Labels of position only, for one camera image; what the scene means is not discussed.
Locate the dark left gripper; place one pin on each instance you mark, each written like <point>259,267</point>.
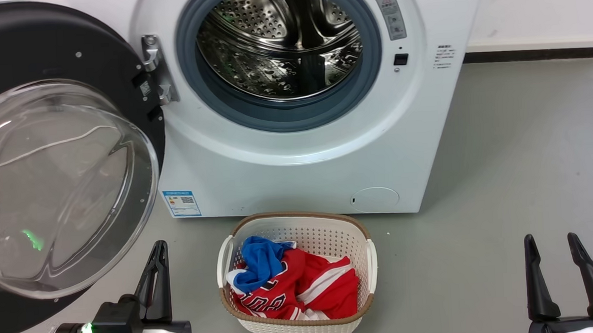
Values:
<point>117,323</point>

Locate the black round glass washer door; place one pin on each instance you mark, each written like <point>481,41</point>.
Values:
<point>93,65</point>

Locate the white front-load washing machine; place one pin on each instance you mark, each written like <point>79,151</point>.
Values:
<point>297,181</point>

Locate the metal door hinge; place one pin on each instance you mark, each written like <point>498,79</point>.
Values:
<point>155,62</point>

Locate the black door lock slot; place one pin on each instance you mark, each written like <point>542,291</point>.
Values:
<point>401,59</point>

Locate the blue energy label sticker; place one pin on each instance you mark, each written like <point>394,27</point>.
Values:
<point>181,203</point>

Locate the blue garment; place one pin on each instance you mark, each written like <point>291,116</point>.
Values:
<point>261,259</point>

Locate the white perforated laundry basket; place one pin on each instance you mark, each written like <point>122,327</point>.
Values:
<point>310,229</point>

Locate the red basketball jersey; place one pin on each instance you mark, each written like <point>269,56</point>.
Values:
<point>333,286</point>

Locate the small black text sticker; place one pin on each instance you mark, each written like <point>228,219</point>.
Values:
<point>444,56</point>

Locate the steel perforated washer drum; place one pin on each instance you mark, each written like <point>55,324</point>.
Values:
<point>270,61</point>

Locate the grey warning sticker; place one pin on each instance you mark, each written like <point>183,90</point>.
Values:
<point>391,17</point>

